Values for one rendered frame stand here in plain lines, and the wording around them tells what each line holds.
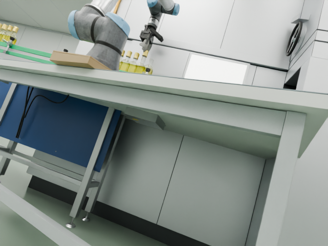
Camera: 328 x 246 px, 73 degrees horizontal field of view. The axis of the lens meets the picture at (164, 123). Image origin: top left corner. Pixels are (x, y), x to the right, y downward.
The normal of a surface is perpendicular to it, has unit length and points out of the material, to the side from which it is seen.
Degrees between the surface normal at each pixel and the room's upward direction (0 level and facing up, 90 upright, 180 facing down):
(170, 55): 90
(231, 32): 90
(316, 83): 90
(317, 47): 90
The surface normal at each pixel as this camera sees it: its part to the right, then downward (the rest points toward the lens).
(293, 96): -0.43, -0.28
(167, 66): -0.17, -0.21
